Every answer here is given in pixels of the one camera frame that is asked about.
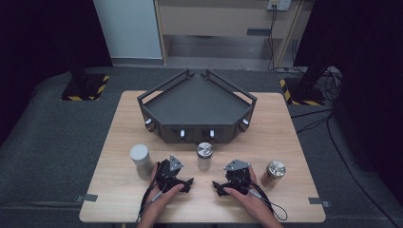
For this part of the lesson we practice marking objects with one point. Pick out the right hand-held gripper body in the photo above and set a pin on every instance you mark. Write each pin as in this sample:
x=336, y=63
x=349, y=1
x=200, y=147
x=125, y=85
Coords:
x=237, y=177

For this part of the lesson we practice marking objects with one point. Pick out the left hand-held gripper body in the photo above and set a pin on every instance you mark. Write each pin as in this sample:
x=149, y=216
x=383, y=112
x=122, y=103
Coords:
x=166, y=174

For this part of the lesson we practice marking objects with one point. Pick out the white lid spice jar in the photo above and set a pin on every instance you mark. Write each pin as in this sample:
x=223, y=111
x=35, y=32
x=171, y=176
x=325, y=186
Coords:
x=141, y=161

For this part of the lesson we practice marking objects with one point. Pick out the silver lid spice jar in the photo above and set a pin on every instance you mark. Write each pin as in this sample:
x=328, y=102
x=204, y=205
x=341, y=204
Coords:
x=204, y=156

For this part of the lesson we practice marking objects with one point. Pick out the shiny lid brown spice jar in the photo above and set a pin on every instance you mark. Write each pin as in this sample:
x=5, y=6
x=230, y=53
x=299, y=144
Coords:
x=273, y=174

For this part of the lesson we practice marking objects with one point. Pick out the dark grey corner rack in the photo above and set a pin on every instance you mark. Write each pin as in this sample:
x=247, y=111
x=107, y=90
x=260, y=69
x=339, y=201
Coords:
x=196, y=107

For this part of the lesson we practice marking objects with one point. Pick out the person's right hand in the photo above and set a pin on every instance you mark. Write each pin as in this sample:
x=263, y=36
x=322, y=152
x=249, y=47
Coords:
x=253, y=202

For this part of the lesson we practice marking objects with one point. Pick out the person's left hand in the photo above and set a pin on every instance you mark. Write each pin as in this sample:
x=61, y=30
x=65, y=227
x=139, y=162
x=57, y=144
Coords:
x=155, y=205

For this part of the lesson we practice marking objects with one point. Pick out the grey tape piece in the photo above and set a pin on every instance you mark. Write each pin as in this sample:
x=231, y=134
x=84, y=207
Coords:
x=86, y=198
x=318, y=201

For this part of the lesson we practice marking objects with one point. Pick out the black stand with striped base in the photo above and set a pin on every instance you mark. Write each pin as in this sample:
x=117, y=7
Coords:
x=85, y=88
x=305, y=93

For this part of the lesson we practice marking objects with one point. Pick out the grey felt cover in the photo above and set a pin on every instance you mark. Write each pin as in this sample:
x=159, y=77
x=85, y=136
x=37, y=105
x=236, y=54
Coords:
x=47, y=158

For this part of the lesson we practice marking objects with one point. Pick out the white panel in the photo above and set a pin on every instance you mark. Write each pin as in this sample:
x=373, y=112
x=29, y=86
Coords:
x=130, y=28

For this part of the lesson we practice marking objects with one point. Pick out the white power outlet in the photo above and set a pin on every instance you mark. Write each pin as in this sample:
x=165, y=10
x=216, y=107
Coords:
x=279, y=4

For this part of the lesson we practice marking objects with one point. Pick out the black curtain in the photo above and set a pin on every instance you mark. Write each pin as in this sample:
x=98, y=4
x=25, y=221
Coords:
x=367, y=47
x=38, y=38

